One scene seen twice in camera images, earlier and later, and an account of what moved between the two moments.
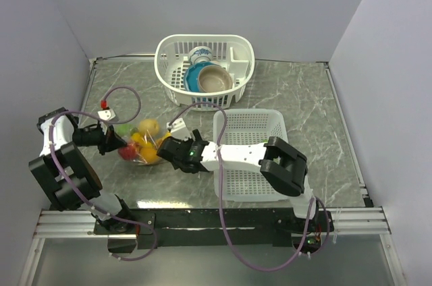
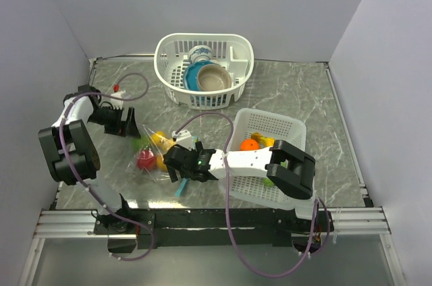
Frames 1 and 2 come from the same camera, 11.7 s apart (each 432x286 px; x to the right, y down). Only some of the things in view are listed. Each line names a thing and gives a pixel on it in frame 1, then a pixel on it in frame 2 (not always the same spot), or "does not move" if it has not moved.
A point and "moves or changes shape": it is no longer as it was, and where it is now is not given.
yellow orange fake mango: x=148 y=154 to x=160 y=164
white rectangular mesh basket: x=248 y=127 moves or changes shape
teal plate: x=191 y=76 does not move
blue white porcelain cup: x=200 y=54 does not move
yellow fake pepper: x=138 y=138 to x=162 y=141
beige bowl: x=214 y=78 does not move
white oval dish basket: x=196 y=69 does not move
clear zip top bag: x=142 y=139 moves or changes shape
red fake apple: x=128 y=152 to x=146 y=160
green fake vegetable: x=126 y=129 moves or changes shape
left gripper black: x=110 y=141 to x=122 y=127
